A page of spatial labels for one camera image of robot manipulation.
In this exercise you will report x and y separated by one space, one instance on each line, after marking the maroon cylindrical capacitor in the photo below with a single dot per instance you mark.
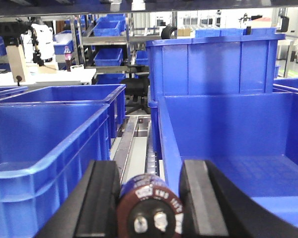
149 209

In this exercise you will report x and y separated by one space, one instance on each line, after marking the blue bin rear left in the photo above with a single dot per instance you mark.
111 94

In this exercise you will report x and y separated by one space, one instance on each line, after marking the tall blue crate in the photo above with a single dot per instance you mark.
225 61

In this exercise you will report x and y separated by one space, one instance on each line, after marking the black office chair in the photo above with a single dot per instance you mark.
137 88

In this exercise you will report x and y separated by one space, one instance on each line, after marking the steel roller track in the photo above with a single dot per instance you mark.
133 151

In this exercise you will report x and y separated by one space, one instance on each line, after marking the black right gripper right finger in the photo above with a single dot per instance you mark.
215 208

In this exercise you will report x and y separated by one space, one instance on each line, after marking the blue bin front left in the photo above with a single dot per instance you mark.
44 152

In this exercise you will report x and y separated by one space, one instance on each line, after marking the purple drink bottle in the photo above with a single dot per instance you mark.
68 57

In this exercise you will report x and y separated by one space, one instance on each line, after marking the blue bin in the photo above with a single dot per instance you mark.
252 139
44 152
111 94

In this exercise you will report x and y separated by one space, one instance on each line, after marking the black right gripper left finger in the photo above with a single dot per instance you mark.
90 209

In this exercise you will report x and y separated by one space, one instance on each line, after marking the blue bin front right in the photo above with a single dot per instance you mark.
252 139

